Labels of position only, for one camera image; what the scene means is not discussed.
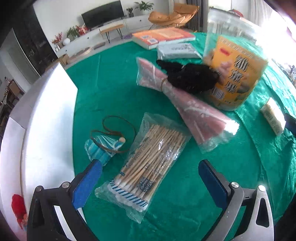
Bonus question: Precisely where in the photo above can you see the bag of wooden cotton swabs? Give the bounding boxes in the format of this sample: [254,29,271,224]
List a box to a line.
[95,113,192,223]

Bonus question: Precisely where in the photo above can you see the red yarn ball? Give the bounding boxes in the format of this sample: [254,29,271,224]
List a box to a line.
[11,194,28,231]

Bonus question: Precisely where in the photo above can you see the orange lounge chair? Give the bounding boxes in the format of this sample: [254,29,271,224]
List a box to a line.
[148,3,200,28]

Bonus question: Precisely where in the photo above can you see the white vase with red flowers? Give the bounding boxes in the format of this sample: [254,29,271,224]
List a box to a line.
[51,32,70,50]

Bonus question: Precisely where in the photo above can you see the white tv cabinet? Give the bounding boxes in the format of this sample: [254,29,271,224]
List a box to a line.
[56,15,152,57]

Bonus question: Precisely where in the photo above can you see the blue white drawstring pouch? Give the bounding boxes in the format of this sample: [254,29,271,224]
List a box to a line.
[84,115,137,166]

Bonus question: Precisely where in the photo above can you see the white cardboard storage box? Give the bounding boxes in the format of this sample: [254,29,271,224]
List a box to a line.
[1,64,78,240]

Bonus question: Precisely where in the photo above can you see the clear jar with yellow label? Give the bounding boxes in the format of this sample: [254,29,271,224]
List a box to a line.
[203,8,268,111]

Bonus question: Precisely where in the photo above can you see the black knitted fabric item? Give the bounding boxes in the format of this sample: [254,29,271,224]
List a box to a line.
[156,60,220,95]

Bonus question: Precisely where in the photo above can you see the green satin table cloth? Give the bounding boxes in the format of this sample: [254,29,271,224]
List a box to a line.
[67,36,295,240]

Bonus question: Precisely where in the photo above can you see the small cream tube box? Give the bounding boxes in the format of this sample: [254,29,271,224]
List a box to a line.
[260,97,286,136]

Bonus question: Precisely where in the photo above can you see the grey plastic mailer bag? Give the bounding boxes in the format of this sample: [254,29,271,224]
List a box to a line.
[157,43,202,60]

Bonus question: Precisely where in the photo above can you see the black flat television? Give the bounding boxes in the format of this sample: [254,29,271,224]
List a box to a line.
[81,1,125,29]

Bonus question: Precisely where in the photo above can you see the green potted plant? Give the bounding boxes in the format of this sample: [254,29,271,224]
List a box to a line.
[135,1,154,11]

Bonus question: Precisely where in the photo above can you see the orange book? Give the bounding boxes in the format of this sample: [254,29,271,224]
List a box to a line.
[132,27,196,50]

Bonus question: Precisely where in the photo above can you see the small wooden side table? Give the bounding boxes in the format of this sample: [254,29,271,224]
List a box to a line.
[99,24,125,43]

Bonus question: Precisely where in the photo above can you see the pink items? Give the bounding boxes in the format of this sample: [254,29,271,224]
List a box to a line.
[137,57,239,153]

